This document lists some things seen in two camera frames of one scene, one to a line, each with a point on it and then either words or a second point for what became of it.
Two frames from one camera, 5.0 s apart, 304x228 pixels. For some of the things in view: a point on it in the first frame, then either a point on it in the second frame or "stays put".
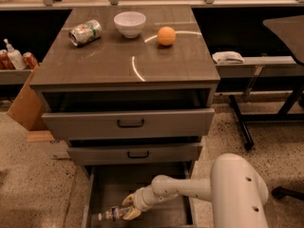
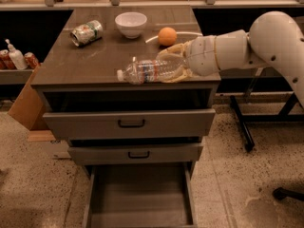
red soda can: x=30 y=60 stays put
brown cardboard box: x=28 y=106 stays put
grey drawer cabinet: x=131 y=88 stays put
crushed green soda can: x=85 y=32 stays put
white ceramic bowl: x=130 y=23 stays put
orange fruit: x=165 y=35 stays put
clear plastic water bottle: x=114 y=214 -> x=147 y=71
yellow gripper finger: x=132 y=215 -> x=184 y=72
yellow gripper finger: x=128 y=200 -> x=174 y=51
